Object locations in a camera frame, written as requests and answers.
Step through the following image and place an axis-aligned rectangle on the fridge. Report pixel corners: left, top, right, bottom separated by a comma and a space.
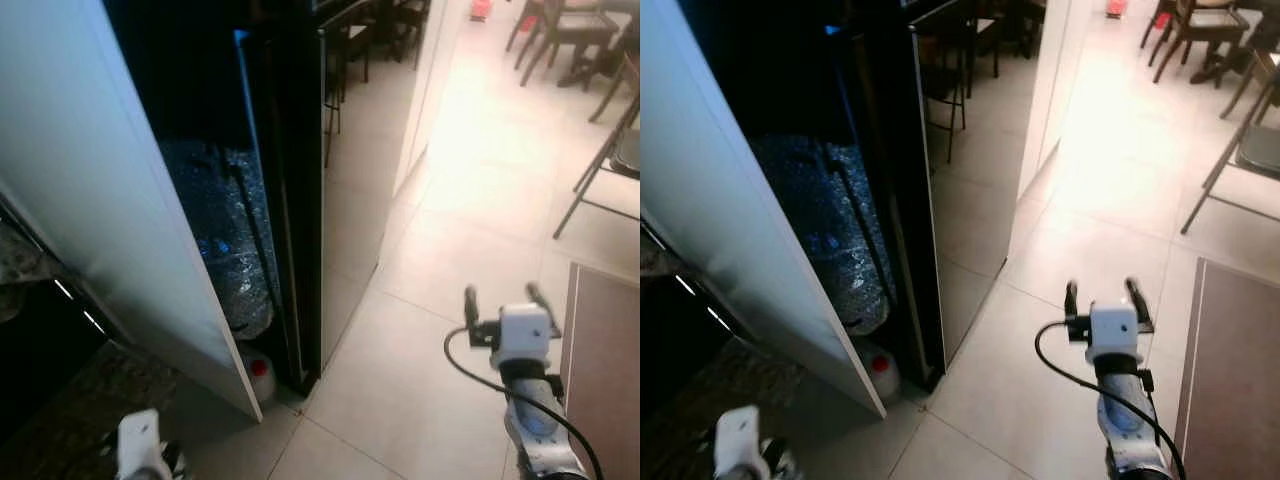
105, 0, 446, 396
700, 0, 1051, 393

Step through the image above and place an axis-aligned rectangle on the brown counter top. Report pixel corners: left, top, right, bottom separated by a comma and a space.
558, 262, 641, 480
1172, 257, 1280, 480

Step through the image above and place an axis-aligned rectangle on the white bottle red cap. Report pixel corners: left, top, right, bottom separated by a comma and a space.
238, 343, 278, 406
860, 340, 901, 401

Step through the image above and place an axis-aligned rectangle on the black folding chair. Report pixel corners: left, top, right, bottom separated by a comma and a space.
1180, 65, 1280, 236
553, 95, 641, 241

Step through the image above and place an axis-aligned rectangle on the white cabinet panel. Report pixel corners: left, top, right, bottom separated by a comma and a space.
640, 0, 888, 419
0, 0, 263, 423

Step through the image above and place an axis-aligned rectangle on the bubble wrap sheet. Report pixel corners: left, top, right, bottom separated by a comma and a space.
748, 133, 896, 336
158, 138, 278, 341

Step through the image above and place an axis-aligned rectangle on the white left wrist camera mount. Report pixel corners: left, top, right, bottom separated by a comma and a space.
714, 404, 773, 480
116, 408, 164, 480

